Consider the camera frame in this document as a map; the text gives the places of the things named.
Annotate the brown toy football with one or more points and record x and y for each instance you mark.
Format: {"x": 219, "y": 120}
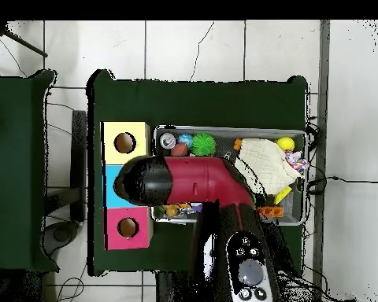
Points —
{"x": 179, "y": 150}

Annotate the green cloth side table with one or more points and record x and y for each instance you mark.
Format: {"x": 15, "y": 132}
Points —
{"x": 16, "y": 182}

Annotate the plain yellow ball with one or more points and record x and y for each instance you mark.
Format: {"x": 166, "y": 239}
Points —
{"x": 285, "y": 143}

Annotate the blue globe ball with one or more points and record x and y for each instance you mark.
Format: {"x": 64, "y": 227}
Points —
{"x": 185, "y": 138}

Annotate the green spiky ball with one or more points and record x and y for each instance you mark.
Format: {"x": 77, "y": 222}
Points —
{"x": 203, "y": 144}

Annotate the cream knitted cloth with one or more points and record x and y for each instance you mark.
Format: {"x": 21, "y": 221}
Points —
{"x": 268, "y": 163}

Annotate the wooden box with three holes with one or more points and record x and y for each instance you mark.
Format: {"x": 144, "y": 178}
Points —
{"x": 123, "y": 135}

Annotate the silver drink can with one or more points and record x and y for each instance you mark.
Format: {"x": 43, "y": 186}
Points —
{"x": 167, "y": 139}

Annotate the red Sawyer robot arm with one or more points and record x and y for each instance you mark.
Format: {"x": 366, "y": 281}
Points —
{"x": 201, "y": 179}

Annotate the orange plastic tray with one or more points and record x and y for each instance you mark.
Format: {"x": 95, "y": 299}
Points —
{"x": 272, "y": 212}

